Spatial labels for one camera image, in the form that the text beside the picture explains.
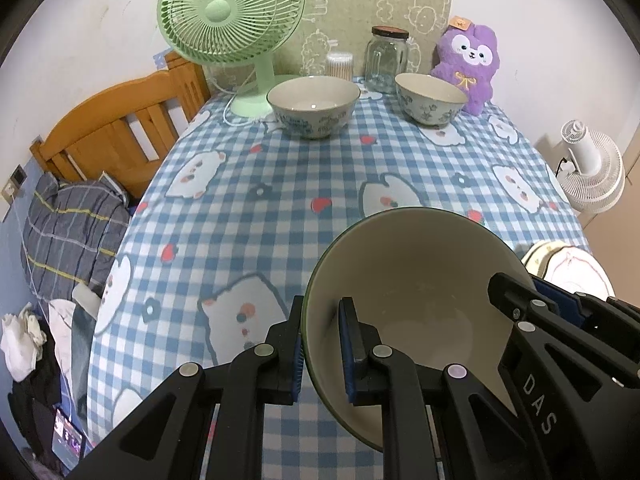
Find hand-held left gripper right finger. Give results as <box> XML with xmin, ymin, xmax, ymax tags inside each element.
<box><xmin>338</xmin><ymin>296</ymin><xmax>543</xmax><ymax>480</ymax></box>

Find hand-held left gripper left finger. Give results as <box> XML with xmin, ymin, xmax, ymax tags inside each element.
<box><xmin>65</xmin><ymin>296</ymin><xmax>306</xmax><ymax>480</ymax></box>

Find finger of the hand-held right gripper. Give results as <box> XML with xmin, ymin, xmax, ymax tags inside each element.
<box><xmin>580</xmin><ymin>295</ymin><xmax>640</xmax><ymax>341</ymax></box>
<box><xmin>487</xmin><ymin>272</ymin><xmax>587</xmax><ymax>332</ymax></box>

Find white plate with red pattern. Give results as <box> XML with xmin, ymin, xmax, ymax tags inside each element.
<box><xmin>542</xmin><ymin>246</ymin><xmax>617</xmax><ymax>298</ymax></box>

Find yellow floral plate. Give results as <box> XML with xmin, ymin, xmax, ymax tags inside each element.
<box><xmin>520</xmin><ymin>240</ymin><xmax>566</xmax><ymax>276</ymax></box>

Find green rimmed ceramic bowl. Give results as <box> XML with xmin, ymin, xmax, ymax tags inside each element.
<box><xmin>302</xmin><ymin>206</ymin><xmax>533</xmax><ymax>453</ymax></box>

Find blue floral ceramic bowl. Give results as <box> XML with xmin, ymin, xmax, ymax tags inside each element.
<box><xmin>395</xmin><ymin>72</ymin><xmax>468</xmax><ymax>129</ymax></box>
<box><xmin>266</xmin><ymin>76</ymin><xmax>362</xmax><ymax>141</ymax></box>

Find white desk fan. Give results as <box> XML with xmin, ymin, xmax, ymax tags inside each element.
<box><xmin>554</xmin><ymin>119</ymin><xmax>626</xmax><ymax>213</ymax></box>

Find blue checkered tablecloth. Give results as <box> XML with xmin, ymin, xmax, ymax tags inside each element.
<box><xmin>86</xmin><ymin>76</ymin><xmax>593</xmax><ymax>480</ymax></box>

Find blue jeans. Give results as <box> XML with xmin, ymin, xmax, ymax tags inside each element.
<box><xmin>69</xmin><ymin>310</ymin><xmax>97</xmax><ymax>413</ymax></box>

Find white garment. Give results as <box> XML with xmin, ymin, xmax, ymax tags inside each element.
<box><xmin>49</xmin><ymin>299</ymin><xmax>101</xmax><ymax>376</ymax></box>

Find phone with lit screen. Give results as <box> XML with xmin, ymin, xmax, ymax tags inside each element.
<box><xmin>52</xmin><ymin>407</ymin><xmax>87</xmax><ymax>467</ymax></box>

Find purple plush rabbit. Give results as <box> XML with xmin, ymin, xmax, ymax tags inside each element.
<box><xmin>430</xmin><ymin>16</ymin><xmax>500</xmax><ymax>116</ymax></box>

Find grey striped bedding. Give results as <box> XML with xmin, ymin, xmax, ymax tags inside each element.
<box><xmin>22</xmin><ymin>172</ymin><xmax>132</xmax><ymax>306</ymax></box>

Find dark clothing pile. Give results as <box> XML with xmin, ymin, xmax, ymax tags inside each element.
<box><xmin>9</xmin><ymin>360</ymin><xmax>68</xmax><ymax>463</ymax></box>

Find white crumpled cloth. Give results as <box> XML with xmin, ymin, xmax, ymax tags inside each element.
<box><xmin>0</xmin><ymin>304</ymin><xmax>48</xmax><ymax>381</ymax></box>

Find cotton swab container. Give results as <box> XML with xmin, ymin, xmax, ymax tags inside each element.
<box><xmin>325</xmin><ymin>51</ymin><xmax>355</xmax><ymax>82</ymax></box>

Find glass jar with dark lid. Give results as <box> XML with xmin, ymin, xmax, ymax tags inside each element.
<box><xmin>364</xmin><ymin>26</ymin><xmax>420</xmax><ymax>95</ymax></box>

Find green printed board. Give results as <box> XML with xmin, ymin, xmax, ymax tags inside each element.
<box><xmin>295</xmin><ymin>0</ymin><xmax>456</xmax><ymax>78</ymax></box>

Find green desk fan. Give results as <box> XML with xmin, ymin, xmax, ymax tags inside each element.
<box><xmin>156</xmin><ymin>0</ymin><xmax>306</xmax><ymax>117</ymax></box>

